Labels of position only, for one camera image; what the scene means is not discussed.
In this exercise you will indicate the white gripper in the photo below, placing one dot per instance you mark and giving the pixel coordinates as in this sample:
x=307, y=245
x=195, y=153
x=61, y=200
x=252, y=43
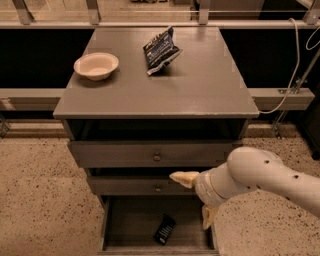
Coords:
x=202, y=188

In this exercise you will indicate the dark blue rxbar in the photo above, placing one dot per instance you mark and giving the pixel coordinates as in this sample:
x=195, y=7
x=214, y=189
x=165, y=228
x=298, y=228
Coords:
x=164, y=230

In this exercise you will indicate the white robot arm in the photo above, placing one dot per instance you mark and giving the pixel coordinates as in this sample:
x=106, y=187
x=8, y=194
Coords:
x=247, y=169

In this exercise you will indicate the brass top drawer knob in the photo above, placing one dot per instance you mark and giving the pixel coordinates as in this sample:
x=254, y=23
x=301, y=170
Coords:
x=157, y=157

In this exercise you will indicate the grey open bottom drawer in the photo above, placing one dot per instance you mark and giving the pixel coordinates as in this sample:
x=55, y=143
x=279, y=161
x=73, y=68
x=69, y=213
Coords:
x=130, y=223

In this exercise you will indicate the grey wooden drawer cabinet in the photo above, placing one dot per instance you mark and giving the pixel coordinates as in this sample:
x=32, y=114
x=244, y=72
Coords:
x=200, y=96

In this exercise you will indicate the grey middle drawer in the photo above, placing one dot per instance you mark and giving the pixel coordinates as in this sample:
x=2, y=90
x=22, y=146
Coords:
x=127, y=185

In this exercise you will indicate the grey top drawer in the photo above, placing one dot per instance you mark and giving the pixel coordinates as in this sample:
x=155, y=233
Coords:
x=134, y=154

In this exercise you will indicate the dark blue chip bag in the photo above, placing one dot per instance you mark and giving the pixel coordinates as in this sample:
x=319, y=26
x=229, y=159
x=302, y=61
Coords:
x=160, y=51

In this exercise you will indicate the metal stand right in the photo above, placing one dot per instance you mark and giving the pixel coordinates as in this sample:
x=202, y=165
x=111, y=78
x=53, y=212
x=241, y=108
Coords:
x=293, y=90

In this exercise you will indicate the white paper bowl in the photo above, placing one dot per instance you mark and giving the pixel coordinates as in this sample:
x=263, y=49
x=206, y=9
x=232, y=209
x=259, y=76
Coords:
x=96, y=66

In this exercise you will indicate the upper metal rail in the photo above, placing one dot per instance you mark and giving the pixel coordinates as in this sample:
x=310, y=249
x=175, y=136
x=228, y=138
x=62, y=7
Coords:
x=222, y=24

